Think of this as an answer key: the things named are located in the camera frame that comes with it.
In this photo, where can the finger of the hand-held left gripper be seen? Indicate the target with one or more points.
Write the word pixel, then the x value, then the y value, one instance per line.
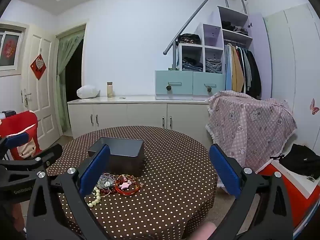
pixel 50 153
pixel 16 139

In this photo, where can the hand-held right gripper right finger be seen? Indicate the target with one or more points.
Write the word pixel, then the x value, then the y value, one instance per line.
pixel 225 172

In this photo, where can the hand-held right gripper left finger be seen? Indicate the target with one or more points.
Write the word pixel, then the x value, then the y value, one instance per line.
pixel 95 172

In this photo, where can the pink star charm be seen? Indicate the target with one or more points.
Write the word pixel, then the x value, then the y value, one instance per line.
pixel 124 185

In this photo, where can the grey metal tin box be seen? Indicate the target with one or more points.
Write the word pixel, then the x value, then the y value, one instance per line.
pixel 125 160

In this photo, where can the red bangle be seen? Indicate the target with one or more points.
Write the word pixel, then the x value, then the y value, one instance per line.
pixel 125 193

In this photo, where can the black and white device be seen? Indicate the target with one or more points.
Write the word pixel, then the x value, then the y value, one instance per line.
pixel 8 113

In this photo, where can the white panel door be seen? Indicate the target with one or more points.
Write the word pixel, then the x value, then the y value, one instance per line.
pixel 45 105

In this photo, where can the pink printed blanket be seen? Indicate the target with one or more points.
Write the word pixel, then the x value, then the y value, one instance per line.
pixel 250 130

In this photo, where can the pink clothing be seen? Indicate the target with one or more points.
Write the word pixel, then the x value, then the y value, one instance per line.
pixel 207 231

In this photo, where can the round polka dot table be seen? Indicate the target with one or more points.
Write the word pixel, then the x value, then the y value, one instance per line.
pixel 162 192

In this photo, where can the black bag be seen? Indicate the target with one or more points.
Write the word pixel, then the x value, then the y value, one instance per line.
pixel 297 160

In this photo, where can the white low cabinet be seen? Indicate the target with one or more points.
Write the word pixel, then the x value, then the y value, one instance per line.
pixel 145 115

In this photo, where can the red diamond door decoration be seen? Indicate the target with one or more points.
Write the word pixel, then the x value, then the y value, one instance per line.
pixel 38 66

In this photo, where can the red and white bench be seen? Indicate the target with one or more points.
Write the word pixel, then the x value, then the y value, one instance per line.
pixel 300 205

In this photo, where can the beige bottle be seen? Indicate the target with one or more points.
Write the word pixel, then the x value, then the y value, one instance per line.
pixel 109 90

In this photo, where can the white framed window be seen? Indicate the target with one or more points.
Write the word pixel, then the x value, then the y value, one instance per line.
pixel 20 52

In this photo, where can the red window decoration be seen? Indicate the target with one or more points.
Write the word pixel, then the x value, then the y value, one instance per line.
pixel 7 49

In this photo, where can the green curtain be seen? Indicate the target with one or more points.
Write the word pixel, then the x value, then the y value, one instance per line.
pixel 63 55

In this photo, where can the light blue drawer unit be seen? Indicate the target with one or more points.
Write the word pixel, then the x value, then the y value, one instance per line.
pixel 180 78

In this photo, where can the row of hanging clothes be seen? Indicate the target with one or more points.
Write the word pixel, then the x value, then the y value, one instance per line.
pixel 240 67

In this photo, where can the grey folded clothes pile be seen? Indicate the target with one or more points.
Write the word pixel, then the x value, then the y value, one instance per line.
pixel 213 66

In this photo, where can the folded jeans pile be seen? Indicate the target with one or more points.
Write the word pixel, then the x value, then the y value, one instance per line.
pixel 192 65

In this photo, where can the purple wardrobe door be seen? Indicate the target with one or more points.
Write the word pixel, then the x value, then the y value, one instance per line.
pixel 260 55

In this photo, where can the white wardrobe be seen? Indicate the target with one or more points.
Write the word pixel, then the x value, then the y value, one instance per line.
pixel 292 67

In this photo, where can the dark folded clothes pile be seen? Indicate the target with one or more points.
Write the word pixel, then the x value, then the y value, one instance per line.
pixel 188 39

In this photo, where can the white stepped cubby shelf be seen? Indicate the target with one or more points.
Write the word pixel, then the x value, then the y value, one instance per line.
pixel 212 33

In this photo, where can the black folded clothes pile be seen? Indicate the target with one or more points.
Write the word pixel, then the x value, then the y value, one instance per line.
pixel 232 27

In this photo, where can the grey metal handrail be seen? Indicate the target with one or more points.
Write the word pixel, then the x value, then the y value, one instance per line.
pixel 195 17

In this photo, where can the pink butterfly wall sticker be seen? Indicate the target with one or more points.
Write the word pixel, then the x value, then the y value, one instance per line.
pixel 314 107

